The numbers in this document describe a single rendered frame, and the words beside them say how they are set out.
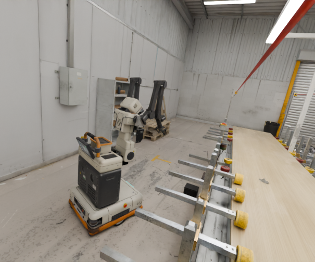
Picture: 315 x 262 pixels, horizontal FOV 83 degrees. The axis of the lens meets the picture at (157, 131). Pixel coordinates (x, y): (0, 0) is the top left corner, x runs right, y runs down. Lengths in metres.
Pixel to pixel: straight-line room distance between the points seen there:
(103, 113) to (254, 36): 7.71
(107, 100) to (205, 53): 6.80
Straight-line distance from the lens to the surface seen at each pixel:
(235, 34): 9.82
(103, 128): 4.03
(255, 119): 9.52
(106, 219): 2.08
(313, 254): 1.24
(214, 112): 9.47
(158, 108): 2.01
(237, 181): 1.53
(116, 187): 1.97
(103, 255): 0.80
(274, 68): 9.60
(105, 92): 3.90
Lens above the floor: 1.56
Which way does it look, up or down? 14 degrees down
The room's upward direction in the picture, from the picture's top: 8 degrees clockwise
